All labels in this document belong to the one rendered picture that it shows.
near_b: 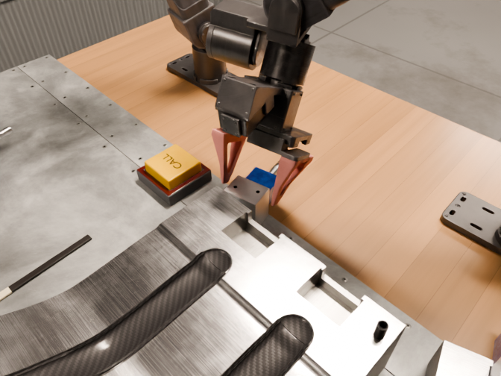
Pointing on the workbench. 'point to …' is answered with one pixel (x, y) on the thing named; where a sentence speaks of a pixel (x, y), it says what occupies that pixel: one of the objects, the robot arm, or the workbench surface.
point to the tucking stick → (44, 267)
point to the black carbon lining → (287, 342)
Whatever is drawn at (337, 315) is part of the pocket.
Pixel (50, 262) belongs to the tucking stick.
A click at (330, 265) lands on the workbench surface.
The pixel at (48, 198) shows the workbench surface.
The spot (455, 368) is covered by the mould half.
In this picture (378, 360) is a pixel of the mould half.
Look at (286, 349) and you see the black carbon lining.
